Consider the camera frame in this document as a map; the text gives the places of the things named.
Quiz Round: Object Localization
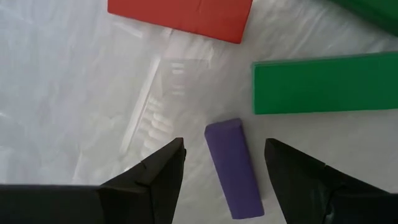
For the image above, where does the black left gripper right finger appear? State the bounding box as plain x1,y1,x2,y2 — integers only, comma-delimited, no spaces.
264,138,398,224

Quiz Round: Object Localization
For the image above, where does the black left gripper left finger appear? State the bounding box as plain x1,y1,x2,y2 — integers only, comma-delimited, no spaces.
0,137,187,224

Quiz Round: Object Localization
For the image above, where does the long purple block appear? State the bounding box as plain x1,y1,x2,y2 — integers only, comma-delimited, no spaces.
203,118,266,220

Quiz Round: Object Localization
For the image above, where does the long green block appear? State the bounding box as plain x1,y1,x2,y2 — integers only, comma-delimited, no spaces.
251,51,398,116

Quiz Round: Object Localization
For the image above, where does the large red block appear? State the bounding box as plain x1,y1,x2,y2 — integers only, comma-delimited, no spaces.
107,0,254,45

